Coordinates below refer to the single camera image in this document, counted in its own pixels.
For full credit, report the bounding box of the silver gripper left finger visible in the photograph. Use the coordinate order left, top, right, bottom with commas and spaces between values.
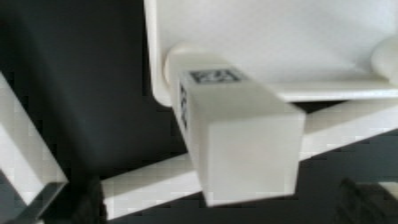
4, 175, 107, 224

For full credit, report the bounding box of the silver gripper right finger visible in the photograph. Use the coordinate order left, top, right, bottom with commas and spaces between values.
333, 179, 398, 224

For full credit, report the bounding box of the white desk leg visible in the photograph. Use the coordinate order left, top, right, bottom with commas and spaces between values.
164, 43, 306, 207

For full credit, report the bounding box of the white desk top tray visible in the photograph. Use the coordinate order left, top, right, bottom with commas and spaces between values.
144, 0, 398, 105

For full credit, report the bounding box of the white L-shaped corner fence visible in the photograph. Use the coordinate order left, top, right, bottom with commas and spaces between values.
0, 74, 398, 219

